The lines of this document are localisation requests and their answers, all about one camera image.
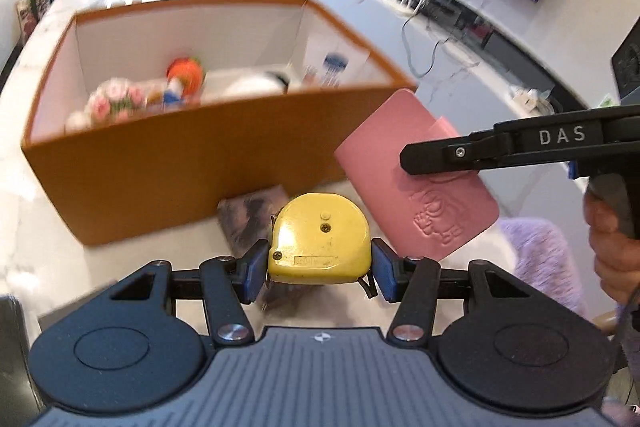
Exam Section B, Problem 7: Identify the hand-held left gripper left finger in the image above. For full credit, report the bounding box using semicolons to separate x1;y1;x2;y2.
85;239;271;348

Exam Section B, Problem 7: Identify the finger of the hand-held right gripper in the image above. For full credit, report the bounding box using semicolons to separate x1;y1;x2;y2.
400;106;621;180

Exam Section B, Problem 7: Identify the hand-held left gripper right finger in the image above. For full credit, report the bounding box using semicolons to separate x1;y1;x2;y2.
370;238;541;348

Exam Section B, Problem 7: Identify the yellow tape measure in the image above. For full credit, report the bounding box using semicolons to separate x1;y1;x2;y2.
267;193;373;286

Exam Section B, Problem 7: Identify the pink wallet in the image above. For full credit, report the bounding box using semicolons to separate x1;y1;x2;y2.
334;89;501;260

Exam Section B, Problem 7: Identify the orange cardboard box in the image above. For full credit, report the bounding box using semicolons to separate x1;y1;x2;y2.
21;0;418;248

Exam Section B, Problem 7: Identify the white pink striped plush toy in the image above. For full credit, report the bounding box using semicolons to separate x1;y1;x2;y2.
222;69;292;96

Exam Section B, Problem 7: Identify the orange crochet toy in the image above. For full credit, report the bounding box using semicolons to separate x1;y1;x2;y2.
166;56;207;100

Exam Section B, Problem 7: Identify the person's right hand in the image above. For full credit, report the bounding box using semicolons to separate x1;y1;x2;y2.
584;194;640;304

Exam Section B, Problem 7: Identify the white power strip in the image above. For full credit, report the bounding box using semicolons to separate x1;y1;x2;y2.
510;84;557;114

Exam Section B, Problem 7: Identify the white marble television cabinet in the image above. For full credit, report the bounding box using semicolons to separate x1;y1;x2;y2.
257;0;640;148

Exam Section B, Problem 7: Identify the purple furry stool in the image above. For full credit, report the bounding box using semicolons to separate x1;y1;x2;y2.
500;217;589;324

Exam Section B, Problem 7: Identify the white blue label bottle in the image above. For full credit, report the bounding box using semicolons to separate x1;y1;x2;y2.
302;52;351;88

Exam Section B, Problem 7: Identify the small brown blue toy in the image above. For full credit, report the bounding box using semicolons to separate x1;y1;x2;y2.
161;81;184;110

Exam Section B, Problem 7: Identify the pink flower bouquet toy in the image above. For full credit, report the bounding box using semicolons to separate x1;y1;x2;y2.
65;78;149;132

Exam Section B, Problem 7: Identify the dark flat device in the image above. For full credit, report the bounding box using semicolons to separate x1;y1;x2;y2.
0;294;46;424

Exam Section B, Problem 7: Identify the printed tote bag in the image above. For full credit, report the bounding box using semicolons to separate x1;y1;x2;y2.
16;0;53;45

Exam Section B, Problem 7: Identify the black cable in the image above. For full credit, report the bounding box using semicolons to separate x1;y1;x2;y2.
402;14;483;78

